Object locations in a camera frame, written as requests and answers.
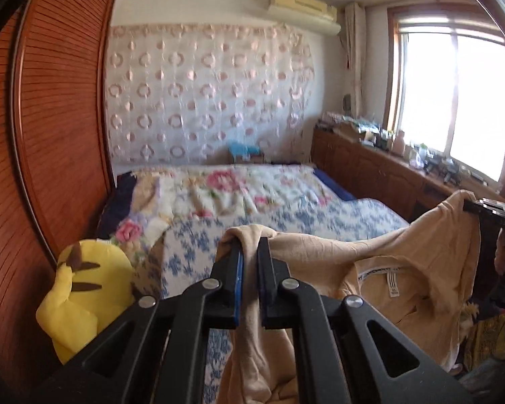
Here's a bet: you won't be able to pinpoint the pink floral blanket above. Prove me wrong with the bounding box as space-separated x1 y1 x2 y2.
113 164 333 245

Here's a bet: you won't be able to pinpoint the yellow plush toy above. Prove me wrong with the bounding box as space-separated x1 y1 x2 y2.
36 239 135 365

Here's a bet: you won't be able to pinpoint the beige printed t-shirt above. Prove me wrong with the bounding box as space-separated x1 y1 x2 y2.
216 189 482 404

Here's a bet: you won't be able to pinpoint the wooden framed window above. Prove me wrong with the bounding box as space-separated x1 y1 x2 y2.
387 4 505 186

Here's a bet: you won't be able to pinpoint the wooden slatted wardrobe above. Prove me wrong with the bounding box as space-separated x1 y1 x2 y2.
0 0 123 346

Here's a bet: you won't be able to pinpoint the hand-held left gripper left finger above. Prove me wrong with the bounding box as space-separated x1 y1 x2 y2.
38 238 247 404

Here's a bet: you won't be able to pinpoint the sheer circle-pattern curtain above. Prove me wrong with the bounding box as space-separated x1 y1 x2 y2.
105 23 316 169

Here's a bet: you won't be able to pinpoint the person's right hand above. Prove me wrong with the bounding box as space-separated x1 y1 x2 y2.
494 228 505 277

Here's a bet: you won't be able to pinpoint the yellow patterned cloth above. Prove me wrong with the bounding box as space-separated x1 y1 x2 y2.
463 303 505 371

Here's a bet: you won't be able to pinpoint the blue floral bed sheet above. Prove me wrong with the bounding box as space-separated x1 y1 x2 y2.
135 196 409 404

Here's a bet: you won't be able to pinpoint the black gadgets on sill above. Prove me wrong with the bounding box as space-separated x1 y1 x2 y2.
425 158 464 183

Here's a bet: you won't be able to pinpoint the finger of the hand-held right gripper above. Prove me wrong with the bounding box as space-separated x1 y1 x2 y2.
465 207 505 220
463 199 505 210

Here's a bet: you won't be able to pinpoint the wall air conditioner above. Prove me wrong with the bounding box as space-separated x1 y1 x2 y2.
264 0 341 36

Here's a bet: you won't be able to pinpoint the beige window curtain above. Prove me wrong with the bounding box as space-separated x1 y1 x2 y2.
343 2 367 119

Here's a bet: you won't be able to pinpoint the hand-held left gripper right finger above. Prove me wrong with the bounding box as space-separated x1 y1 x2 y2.
257 238 474 404

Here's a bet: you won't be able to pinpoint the cluttered cardboard box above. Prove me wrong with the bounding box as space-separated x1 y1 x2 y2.
317 111 381 144

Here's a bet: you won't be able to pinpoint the long wooden cabinet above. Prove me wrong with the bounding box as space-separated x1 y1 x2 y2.
311 128 505 228

